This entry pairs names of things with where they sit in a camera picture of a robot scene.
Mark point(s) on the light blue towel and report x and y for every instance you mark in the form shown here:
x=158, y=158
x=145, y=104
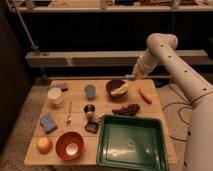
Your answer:
x=130, y=77

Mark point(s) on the white paper cup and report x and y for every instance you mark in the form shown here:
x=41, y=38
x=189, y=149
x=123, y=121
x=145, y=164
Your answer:
x=55, y=96

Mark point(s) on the small dark box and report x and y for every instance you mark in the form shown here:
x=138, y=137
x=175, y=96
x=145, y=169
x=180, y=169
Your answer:
x=92, y=127

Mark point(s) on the orange bowl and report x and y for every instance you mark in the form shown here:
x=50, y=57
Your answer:
x=69, y=146

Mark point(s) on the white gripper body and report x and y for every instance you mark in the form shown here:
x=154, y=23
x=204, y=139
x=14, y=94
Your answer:
x=140, y=70

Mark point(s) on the orange carrot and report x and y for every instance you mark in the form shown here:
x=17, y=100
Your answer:
x=144, y=96

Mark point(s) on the white metal shelf beam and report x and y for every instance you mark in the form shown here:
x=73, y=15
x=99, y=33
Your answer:
x=105, y=58

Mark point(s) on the dark maroon bowl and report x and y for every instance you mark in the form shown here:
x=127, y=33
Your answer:
x=113, y=84

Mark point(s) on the green plastic tray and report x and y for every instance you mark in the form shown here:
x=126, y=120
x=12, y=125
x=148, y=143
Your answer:
x=133, y=143

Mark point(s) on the yellow corn cob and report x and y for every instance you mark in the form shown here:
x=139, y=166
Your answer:
x=121, y=90

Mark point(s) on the orange fruit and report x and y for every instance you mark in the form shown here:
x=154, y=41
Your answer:
x=44, y=145

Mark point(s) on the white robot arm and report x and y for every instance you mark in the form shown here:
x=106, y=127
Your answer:
x=199, y=92

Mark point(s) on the dark grey block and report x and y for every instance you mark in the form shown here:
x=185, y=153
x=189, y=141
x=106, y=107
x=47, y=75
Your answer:
x=62, y=86

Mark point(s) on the bunch of dark grapes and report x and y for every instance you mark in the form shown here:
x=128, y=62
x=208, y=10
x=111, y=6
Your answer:
x=129, y=110

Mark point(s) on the blue sponge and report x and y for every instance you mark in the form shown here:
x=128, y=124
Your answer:
x=48, y=123

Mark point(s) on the metal spoon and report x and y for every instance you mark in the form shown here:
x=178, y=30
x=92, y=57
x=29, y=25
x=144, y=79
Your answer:
x=69, y=116

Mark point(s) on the small metal cup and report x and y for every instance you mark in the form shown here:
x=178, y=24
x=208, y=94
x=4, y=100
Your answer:
x=89, y=108

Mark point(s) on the blue plastic cup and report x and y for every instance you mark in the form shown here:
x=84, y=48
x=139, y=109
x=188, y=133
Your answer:
x=90, y=91

